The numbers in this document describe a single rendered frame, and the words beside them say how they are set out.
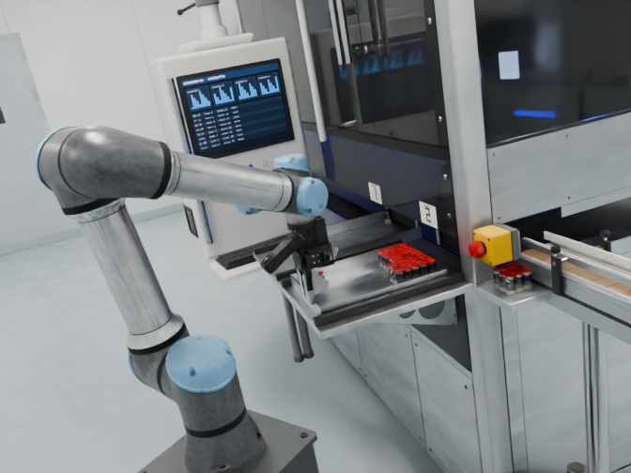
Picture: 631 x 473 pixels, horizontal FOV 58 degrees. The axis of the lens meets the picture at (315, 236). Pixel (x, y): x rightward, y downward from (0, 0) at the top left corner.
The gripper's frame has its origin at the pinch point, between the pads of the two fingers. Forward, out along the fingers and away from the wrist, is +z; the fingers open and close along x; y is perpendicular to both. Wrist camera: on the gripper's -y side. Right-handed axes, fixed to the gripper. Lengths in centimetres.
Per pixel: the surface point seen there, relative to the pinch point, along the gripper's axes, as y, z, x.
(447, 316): 36.3, 15.8, -1.2
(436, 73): 39, -47, -4
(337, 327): 2.9, 3.6, -10.8
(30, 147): -128, -12, 543
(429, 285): 28.7, 2.0, -8.1
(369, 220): 40, 2, 54
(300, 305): -0.6, 3.6, 6.1
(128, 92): -18, -49, 544
